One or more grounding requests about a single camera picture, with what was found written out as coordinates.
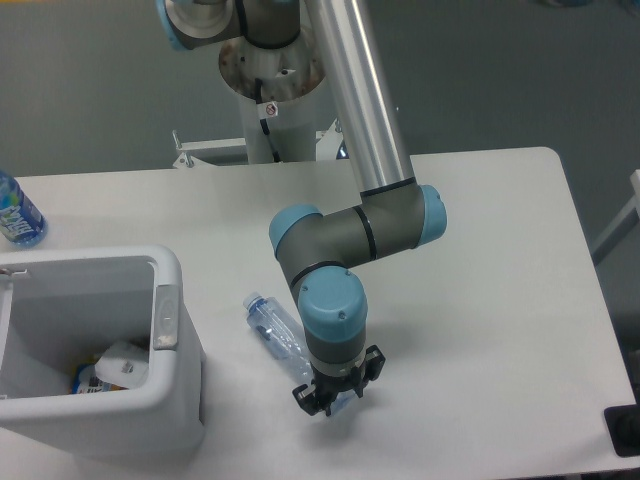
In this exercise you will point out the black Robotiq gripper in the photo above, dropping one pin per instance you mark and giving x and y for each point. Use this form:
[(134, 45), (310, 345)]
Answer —
[(318, 397)]

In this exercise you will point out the clear plastic bottle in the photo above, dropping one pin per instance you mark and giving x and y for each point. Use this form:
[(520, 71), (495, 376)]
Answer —
[(280, 332)]

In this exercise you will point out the white paper bag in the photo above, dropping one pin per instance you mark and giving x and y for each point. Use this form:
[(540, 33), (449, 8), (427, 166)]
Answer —
[(123, 364)]

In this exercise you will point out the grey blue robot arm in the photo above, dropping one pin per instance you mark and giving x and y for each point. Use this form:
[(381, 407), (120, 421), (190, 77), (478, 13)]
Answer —
[(390, 212)]

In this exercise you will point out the white trash can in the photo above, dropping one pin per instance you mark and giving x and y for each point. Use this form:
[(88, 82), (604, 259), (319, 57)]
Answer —
[(61, 307)]

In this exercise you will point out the yellow blue snack wrapper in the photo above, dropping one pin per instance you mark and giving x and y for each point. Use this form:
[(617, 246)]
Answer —
[(85, 379)]

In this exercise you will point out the black clamp at table corner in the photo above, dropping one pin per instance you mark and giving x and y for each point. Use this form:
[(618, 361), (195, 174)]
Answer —
[(623, 425)]

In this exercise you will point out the blue labelled water bottle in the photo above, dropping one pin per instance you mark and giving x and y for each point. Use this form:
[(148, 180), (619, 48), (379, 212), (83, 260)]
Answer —
[(22, 223)]

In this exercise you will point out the white middle frame bracket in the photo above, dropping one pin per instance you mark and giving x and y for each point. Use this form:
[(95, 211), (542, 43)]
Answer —
[(330, 144)]

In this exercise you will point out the white frame bracket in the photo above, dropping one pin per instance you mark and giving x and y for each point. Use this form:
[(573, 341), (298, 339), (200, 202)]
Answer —
[(221, 152), (330, 144)]

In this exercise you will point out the white left frame bracket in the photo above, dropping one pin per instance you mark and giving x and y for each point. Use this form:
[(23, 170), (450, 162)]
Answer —
[(221, 152)]

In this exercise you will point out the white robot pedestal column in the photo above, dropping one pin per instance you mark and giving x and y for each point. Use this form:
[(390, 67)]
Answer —
[(277, 92)]

